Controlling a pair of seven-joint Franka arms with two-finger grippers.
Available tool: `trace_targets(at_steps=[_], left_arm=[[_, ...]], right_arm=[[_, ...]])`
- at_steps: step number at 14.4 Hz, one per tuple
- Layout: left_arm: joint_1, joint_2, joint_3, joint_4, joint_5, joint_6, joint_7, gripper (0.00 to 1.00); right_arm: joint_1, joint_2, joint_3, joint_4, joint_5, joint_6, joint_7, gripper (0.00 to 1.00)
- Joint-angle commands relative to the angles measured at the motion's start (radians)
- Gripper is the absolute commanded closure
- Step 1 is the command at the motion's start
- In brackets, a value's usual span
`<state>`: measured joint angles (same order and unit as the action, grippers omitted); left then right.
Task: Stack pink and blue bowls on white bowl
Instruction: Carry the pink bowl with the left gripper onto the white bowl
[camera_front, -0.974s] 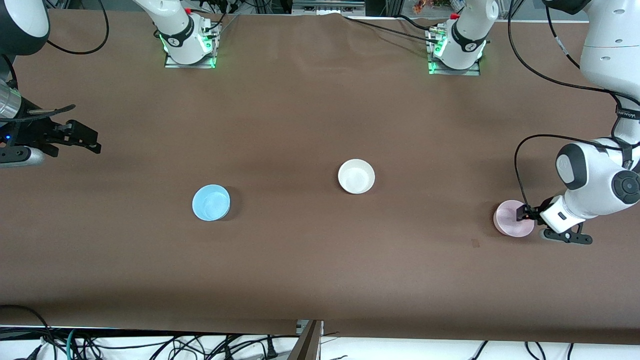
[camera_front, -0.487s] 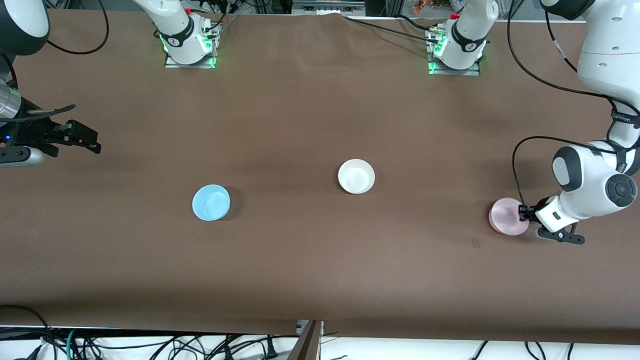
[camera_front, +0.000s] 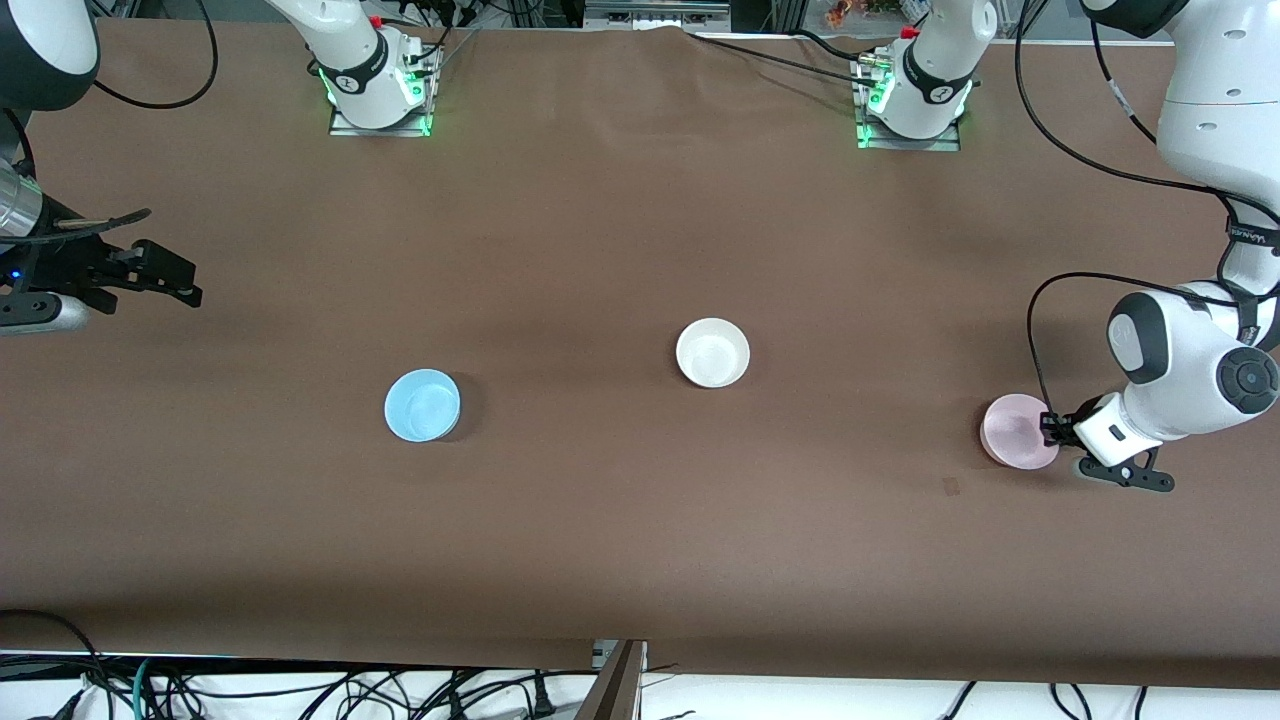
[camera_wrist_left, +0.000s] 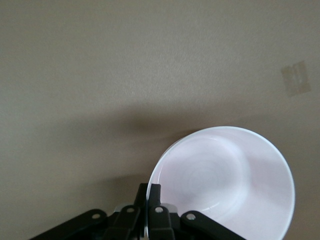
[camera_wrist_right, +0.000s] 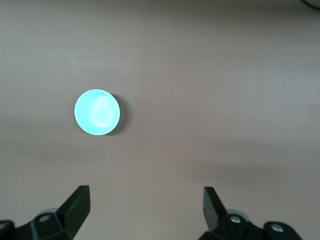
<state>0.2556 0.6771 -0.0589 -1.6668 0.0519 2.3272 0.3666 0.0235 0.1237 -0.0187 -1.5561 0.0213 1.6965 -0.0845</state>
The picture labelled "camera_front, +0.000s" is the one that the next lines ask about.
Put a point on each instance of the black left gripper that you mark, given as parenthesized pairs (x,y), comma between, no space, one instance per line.
(1056,429)

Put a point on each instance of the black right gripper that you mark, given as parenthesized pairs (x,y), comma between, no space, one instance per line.
(62,264)

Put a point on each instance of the pink bowl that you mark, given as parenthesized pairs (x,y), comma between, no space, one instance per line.
(1015,432)

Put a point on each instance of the blue bowl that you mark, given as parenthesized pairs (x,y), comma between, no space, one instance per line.
(422,405)

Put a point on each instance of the white bowl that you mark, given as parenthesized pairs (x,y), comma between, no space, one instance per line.
(712,352)

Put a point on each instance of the brown table cover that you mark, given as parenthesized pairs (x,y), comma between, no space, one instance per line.
(640,540)

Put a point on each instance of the orange colourful objects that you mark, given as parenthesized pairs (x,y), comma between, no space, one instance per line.
(845,10)

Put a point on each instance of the black power plug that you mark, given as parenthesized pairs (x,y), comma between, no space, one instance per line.
(545,697)

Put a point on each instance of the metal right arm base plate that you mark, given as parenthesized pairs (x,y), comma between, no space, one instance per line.
(345,128)

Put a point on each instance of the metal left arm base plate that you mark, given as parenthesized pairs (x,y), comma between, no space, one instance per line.
(945,142)

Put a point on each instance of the silver metal bracket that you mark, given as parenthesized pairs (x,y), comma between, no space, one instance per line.
(603,655)

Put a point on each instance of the dark metal post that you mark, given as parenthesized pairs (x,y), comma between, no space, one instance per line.
(612,695)

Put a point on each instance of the aluminium frame rail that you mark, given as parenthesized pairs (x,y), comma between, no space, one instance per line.
(655,12)

